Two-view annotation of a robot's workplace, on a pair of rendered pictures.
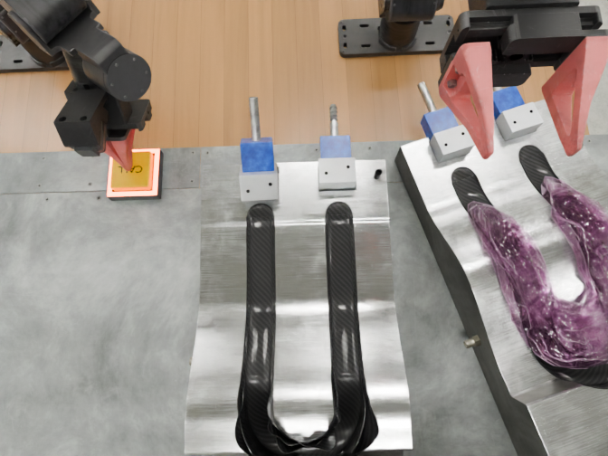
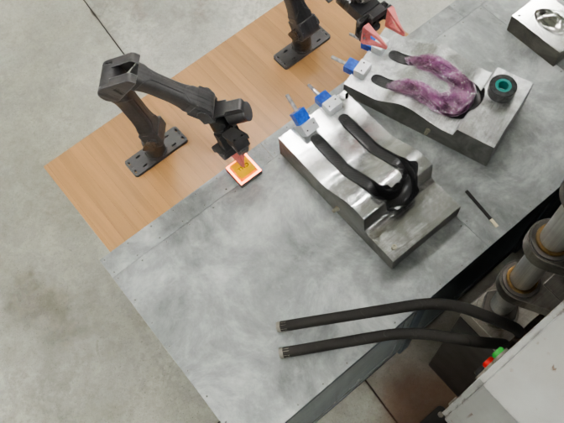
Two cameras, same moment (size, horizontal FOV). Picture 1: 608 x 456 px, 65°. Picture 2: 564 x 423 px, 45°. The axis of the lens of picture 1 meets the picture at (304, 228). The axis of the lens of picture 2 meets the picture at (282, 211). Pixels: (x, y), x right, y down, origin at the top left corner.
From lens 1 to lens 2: 1.45 m
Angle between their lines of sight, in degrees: 15
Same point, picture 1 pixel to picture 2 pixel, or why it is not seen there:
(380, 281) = (378, 130)
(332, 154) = (325, 100)
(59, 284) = (250, 232)
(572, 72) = (389, 18)
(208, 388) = (352, 196)
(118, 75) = (246, 111)
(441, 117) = (350, 63)
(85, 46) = (229, 108)
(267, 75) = (261, 97)
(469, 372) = (435, 146)
